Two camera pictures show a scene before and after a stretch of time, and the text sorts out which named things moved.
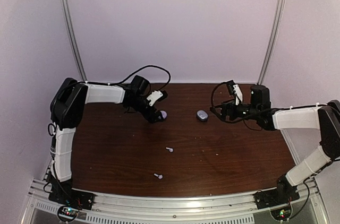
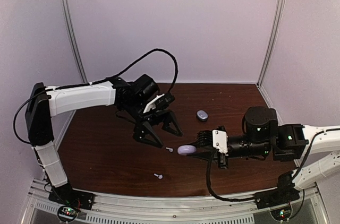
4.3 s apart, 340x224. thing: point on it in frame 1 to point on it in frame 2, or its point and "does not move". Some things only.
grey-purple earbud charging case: [202, 115] does not move
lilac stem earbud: [160, 177] does not move
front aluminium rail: [243, 208] does not move
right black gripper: [226, 105] to [220, 157]
